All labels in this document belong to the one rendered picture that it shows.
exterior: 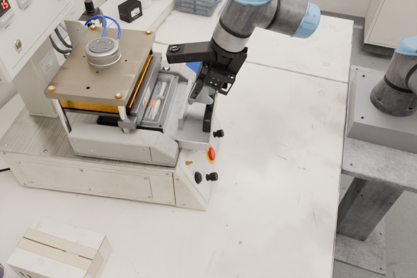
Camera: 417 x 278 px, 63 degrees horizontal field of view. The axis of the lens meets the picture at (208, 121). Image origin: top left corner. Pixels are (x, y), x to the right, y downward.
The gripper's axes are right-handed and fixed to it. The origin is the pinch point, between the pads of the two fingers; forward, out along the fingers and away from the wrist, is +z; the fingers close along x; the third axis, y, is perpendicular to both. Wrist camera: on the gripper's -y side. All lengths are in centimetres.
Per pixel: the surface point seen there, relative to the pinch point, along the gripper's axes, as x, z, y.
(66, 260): -38.2, 22.8, -14.3
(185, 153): -10.0, 9.0, 3.8
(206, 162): -4.2, 17.3, 12.2
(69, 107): -10.4, 6.2, -26.3
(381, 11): 181, 22, 123
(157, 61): 8.3, -1.2, -11.0
